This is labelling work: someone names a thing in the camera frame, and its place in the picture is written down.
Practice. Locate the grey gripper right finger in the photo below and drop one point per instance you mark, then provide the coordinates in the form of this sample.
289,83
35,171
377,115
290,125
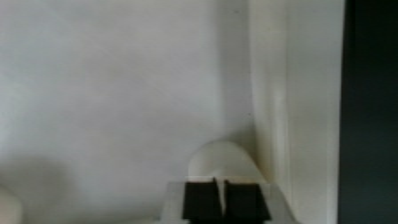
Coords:
246,205

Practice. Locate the white square table top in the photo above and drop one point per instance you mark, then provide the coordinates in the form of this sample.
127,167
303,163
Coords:
136,78

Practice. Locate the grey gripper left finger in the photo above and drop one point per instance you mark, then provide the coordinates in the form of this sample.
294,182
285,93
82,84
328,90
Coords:
202,203

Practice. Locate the white leg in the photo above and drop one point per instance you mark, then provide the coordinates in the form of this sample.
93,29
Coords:
223,163

